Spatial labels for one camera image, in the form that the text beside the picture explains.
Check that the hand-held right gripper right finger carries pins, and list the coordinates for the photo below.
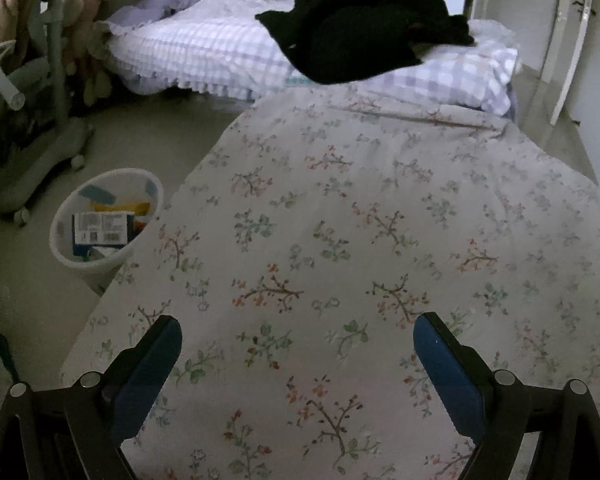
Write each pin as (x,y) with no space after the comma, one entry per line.
(447,375)

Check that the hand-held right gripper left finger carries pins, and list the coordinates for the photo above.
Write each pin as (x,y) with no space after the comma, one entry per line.
(142,385)

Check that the large dark blue box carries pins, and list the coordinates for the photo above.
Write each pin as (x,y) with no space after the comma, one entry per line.
(102,229)

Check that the yellow and black packet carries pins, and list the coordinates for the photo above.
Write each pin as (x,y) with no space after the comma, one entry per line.
(122,207)

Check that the white round waste bin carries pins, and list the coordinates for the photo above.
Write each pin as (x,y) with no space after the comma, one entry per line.
(125,182)

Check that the floral bed sheet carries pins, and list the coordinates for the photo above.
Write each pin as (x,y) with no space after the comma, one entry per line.
(360,260)

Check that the grey wheeled stand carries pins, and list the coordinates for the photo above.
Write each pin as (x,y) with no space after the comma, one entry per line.
(55,125)

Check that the pink plush toy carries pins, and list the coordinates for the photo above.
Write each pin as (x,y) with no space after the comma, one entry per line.
(87,15)

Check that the purple checked pillow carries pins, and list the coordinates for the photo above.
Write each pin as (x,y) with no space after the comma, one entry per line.
(215,55)

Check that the black garment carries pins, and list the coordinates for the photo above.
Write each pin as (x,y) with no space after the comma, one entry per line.
(360,35)

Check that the lilac duvet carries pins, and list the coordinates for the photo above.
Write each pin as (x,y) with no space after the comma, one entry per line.
(180,0)

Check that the white wardrobe door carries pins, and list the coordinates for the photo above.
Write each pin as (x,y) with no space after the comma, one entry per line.
(565,25)

